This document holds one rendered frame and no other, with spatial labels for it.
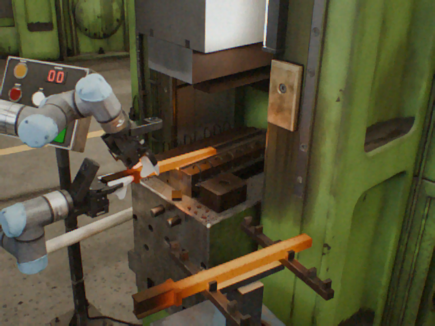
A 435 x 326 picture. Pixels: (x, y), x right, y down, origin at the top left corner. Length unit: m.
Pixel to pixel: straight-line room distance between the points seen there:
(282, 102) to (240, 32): 0.23
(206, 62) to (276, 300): 0.77
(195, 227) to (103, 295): 1.24
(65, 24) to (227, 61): 4.96
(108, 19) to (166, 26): 4.95
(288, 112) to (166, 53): 0.39
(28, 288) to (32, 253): 1.39
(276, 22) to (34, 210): 0.75
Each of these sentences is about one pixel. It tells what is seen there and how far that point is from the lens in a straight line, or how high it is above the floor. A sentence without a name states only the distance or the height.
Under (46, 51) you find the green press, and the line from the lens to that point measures 6.48.
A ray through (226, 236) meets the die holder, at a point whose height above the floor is 0.85.
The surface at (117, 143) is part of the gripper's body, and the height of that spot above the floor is 1.13.
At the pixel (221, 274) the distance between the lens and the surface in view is 1.15.
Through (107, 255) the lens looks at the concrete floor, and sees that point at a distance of 2.94.
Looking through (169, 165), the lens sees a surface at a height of 1.01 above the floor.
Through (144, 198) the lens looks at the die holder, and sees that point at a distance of 1.70.
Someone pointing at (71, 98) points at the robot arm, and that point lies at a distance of 1.38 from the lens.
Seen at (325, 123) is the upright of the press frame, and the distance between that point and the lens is 1.36.
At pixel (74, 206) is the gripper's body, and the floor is 0.99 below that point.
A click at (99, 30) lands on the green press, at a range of 6.44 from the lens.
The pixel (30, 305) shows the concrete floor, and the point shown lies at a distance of 2.71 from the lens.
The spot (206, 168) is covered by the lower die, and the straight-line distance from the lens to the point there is 1.60.
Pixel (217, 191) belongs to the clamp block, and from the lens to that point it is 1.51.
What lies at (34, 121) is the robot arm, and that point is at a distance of 1.27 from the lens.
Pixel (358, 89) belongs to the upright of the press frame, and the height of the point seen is 1.33.
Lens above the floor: 1.72
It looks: 26 degrees down
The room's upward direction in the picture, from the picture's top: 2 degrees clockwise
